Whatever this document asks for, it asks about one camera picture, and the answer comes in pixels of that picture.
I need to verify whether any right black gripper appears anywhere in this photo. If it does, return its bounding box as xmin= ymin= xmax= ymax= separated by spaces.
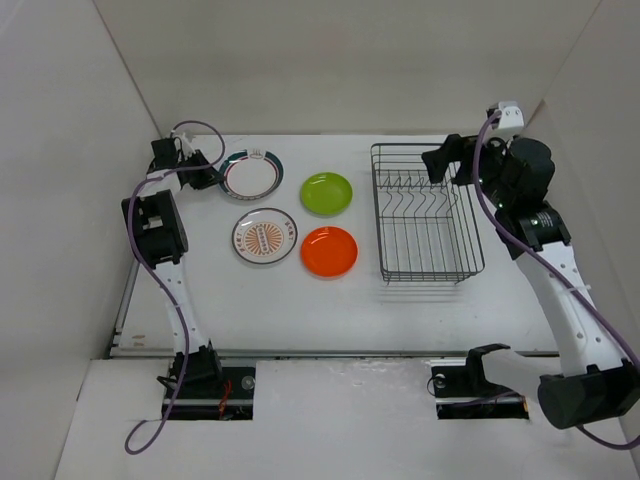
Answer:
xmin=421 ymin=129 xmax=515 ymax=210

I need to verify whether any green rimmed white plate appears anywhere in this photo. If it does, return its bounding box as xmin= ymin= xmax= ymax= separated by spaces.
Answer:
xmin=220 ymin=148 xmax=284 ymax=201

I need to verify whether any orange sunburst patterned plate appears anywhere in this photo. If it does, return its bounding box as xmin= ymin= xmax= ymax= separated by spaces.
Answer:
xmin=231 ymin=207 xmax=299 ymax=265

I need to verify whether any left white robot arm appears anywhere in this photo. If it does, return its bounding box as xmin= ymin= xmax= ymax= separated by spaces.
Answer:
xmin=121 ymin=136 xmax=224 ymax=397

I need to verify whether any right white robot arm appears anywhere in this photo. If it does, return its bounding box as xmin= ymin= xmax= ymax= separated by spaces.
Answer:
xmin=421 ymin=134 xmax=639 ymax=429

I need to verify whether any green plastic plate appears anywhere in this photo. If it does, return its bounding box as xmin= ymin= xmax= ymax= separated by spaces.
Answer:
xmin=300 ymin=172 xmax=353 ymax=216

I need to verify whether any orange plastic plate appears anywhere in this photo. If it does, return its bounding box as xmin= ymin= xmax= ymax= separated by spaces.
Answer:
xmin=300 ymin=226 xmax=359 ymax=279

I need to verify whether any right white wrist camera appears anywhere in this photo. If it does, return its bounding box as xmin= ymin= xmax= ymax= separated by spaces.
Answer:
xmin=170 ymin=130 xmax=194 ymax=161

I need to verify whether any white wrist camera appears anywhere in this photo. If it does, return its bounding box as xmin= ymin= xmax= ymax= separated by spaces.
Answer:
xmin=170 ymin=130 xmax=194 ymax=161
xmin=486 ymin=101 xmax=525 ymax=140

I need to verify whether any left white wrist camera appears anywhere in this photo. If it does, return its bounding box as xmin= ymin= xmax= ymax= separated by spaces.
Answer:
xmin=486 ymin=101 xmax=525 ymax=140

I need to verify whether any grey wire dish rack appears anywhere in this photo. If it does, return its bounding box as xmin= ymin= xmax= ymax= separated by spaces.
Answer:
xmin=370 ymin=142 xmax=486 ymax=284

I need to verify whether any aluminium rail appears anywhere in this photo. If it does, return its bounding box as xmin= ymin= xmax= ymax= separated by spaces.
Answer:
xmin=107 ymin=348 xmax=564 ymax=361

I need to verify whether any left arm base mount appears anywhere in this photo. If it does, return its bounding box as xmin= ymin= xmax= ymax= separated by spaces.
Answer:
xmin=168 ymin=366 xmax=256 ymax=421

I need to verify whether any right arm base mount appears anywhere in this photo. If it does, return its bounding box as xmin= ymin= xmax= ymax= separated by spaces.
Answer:
xmin=427 ymin=364 xmax=529 ymax=420

